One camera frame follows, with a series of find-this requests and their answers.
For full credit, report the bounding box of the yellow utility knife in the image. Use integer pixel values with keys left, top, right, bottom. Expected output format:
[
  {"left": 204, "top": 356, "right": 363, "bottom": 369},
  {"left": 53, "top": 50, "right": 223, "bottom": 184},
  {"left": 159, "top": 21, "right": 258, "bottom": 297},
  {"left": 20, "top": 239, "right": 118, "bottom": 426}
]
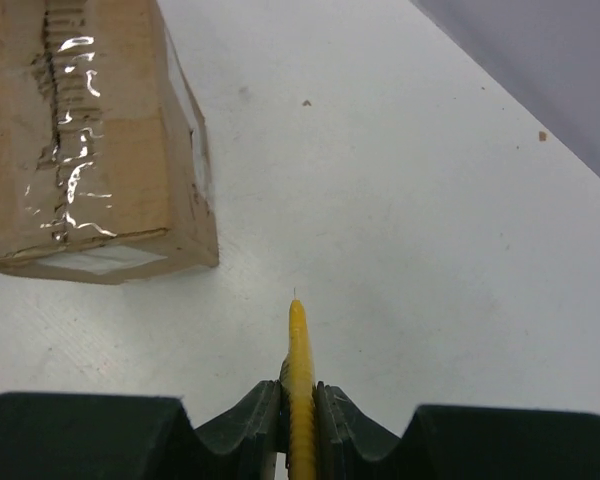
[{"left": 280, "top": 298, "right": 317, "bottom": 479}]

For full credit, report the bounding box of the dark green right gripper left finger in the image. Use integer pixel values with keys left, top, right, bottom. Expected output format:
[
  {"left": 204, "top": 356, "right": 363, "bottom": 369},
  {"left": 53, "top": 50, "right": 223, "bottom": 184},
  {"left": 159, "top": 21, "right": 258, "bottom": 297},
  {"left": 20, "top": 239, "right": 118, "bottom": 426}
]
[{"left": 0, "top": 381, "right": 281, "bottom": 479}]

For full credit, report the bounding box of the brown cardboard express box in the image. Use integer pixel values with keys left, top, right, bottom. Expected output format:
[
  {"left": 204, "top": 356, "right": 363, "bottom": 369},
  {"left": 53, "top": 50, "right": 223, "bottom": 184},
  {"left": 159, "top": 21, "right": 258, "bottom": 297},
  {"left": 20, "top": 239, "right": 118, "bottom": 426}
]
[{"left": 0, "top": 1, "right": 219, "bottom": 285}]

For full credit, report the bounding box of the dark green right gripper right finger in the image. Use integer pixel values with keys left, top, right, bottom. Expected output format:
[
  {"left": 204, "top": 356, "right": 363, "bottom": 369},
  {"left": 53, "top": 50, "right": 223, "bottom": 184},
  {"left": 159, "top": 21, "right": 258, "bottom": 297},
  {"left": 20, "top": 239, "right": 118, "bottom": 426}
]
[{"left": 316, "top": 383, "right": 600, "bottom": 479}]

